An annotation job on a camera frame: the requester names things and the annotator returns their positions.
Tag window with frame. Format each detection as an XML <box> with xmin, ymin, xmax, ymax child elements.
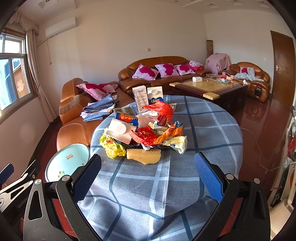
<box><xmin>0</xmin><ymin>28</ymin><xmax>36</xmax><ymax>119</ymax></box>

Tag pink pillow on chaise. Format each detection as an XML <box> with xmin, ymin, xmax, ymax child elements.
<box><xmin>76</xmin><ymin>83</ymin><xmax>118</xmax><ymax>100</ymax></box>

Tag patterned paper sheet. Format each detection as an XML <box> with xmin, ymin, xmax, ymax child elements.
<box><xmin>113</xmin><ymin>106</ymin><xmax>136</xmax><ymax>116</ymax></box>

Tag pink red pillow right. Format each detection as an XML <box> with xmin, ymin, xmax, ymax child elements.
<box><xmin>174</xmin><ymin>64</ymin><xmax>195</xmax><ymax>76</ymax></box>

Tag folded blue plaid cloths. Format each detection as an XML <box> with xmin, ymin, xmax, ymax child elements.
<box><xmin>80</xmin><ymin>94</ymin><xmax>119</xmax><ymax>122</ymax></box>

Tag pale yellow wrapper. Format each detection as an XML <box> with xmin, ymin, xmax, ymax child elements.
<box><xmin>162</xmin><ymin>136</ymin><xmax>188</xmax><ymax>154</ymax></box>

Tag orange red snack wrapper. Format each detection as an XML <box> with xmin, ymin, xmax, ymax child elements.
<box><xmin>130</xmin><ymin>121</ymin><xmax>184</xmax><ymax>146</ymax></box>

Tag brown leather long sofa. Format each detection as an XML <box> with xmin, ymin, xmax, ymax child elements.
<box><xmin>118</xmin><ymin>56</ymin><xmax>211</xmax><ymax>97</ymax></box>

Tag blue plaid tablecloth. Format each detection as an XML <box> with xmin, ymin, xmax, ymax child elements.
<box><xmin>78</xmin><ymin>95</ymin><xmax>243</xmax><ymax>240</ymax></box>

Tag blue milk carton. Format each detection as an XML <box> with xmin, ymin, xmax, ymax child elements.
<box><xmin>147</xmin><ymin>86</ymin><xmax>164</xmax><ymax>105</ymax></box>
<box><xmin>105</xmin><ymin>111</ymin><xmax>139</xmax><ymax>145</ymax></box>

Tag pink red pillow middle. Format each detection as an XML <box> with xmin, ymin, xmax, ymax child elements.
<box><xmin>155</xmin><ymin>63</ymin><xmax>179</xmax><ymax>78</ymax></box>

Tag yellow green snack wrapper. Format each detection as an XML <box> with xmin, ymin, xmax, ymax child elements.
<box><xmin>99</xmin><ymin>133</ymin><xmax>126</xmax><ymax>159</ymax></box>

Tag pinkish clear plastic bag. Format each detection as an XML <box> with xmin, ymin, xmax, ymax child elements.
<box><xmin>136</xmin><ymin>110</ymin><xmax>158</xmax><ymax>128</ymax></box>

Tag wooden coffee table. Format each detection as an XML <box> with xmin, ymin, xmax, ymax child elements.
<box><xmin>170</xmin><ymin>77</ymin><xmax>247</xmax><ymax>112</ymax></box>

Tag standing blue milk carton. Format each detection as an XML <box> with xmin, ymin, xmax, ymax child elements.
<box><xmin>147</xmin><ymin>86</ymin><xmax>164</xmax><ymax>105</ymax></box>

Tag brown leather armchair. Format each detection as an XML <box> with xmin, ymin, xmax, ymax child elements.
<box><xmin>218</xmin><ymin>62</ymin><xmax>270</xmax><ymax>102</ymax></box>

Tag tall white grey carton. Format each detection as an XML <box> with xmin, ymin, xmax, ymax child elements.
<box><xmin>132</xmin><ymin>85</ymin><xmax>149</xmax><ymax>114</ymax></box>

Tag red plastic bag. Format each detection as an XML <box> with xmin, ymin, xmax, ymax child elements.
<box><xmin>143</xmin><ymin>101</ymin><xmax>174</xmax><ymax>121</ymax></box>

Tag orange leather chaise sofa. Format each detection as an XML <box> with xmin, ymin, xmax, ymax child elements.
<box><xmin>57</xmin><ymin>78</ymin><xmax>134</xmax><ymax>150</ymax></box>

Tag brown wooden door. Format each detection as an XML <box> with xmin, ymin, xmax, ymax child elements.
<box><xmin>270</xmin><ymin>31</ymin><xmax>295</xmax><ymax>107</ymax></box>

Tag pink red pillow left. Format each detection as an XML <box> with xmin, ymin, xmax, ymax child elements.
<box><xmin>132</xmin><ymin>64</ymin><xmax>159</xmax><ymax>81</ymax></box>

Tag white air conditioner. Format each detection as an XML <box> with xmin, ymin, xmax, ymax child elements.
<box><xmin>45</xmin><ymin>16</ymin><xmax>77</xmax><ymax>38</ymax></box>

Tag beige curtain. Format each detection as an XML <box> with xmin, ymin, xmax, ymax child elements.
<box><xmin>7</xmin><ymin>11</ymin><xmax>57</xmax><ymax>123</ymax></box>

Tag pink red pillow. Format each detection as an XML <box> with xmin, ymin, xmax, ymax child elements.
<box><xmin>155</xmin><ymin>63</ymin><xmax>179</xmax><ymax>78</ymax></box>
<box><xmin>174</xmin><ymin>64</ymin><xmax>195</xmax><ymax>76</ymax></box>
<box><xmin>132</xmin><ymin>64</ymin><xmax>159</xmax><ymax>81</ymax></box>

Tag white tissue box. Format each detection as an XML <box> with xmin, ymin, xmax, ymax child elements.
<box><xmin>192</xmin><ymin>76</ymin><xmax>203</xmax><ymax>82</ymax></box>

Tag pink cloth covered object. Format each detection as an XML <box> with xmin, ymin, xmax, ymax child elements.
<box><xmin>204</xmin><ymin>53</ymin><xmax>231</xmax><ymax>74</ymax></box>

